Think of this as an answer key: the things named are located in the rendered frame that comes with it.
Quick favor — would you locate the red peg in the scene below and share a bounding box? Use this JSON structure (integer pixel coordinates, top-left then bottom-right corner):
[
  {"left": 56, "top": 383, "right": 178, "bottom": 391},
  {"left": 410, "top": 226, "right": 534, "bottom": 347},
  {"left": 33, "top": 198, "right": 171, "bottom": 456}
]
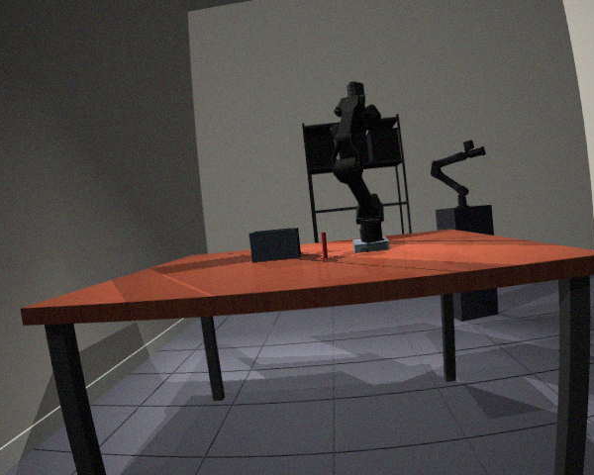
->
[{"left": 321, "top": 233, "right": 328, "bottom": 258}]

